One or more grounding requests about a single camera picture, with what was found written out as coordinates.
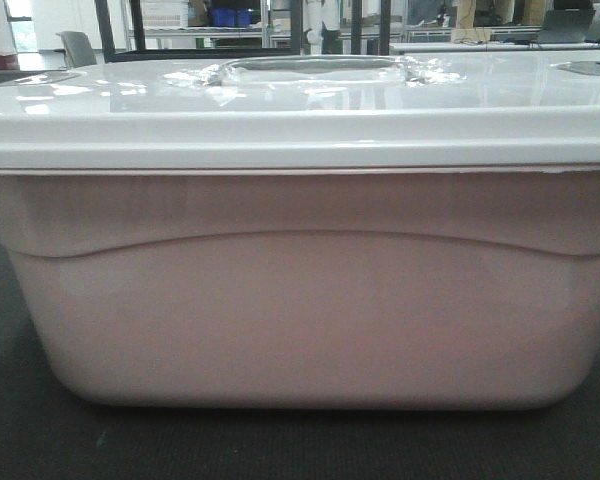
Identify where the blue crate on far shelf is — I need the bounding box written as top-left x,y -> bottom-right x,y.
211,8 -> 251,28

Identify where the black metal frame cart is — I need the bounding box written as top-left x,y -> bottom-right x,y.
95,1 -> 393,62

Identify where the white long desk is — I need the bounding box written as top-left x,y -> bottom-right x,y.
389,41 -> 600,54

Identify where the grey office chair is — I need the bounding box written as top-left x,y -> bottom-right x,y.
56,31 -> 97,69

